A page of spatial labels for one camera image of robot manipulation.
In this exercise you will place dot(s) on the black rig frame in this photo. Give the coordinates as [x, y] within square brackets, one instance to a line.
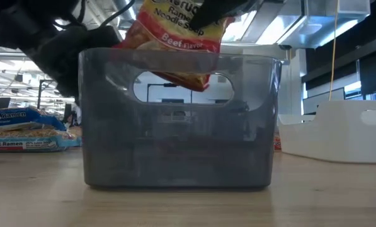
[47, 81]

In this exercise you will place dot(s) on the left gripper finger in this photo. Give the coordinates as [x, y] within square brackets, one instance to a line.
[71, 86]

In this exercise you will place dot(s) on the grey plastic bin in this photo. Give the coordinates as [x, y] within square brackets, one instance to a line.
[175, 151]

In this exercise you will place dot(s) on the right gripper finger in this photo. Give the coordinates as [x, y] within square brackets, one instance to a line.
[216, 11]

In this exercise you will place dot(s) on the white plastic bin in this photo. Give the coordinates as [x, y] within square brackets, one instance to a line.
[332, 135]

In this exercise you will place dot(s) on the red Maruchan ramen pack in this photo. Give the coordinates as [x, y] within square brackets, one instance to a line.
[277, 143]
[175, 31]

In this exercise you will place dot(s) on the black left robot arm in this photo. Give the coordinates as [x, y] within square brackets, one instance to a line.
[17, 28]

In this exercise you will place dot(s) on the person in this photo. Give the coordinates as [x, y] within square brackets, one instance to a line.
[72, 115]

